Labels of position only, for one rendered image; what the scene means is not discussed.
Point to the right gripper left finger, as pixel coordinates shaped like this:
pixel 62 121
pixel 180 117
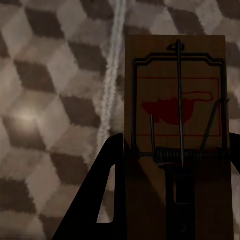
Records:
pixel 80 221

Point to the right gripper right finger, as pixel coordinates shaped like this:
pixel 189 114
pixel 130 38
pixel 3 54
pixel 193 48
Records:
pixel 235 149

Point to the mousetrap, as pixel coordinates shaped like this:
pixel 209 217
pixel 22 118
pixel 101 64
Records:
pixel 177 157

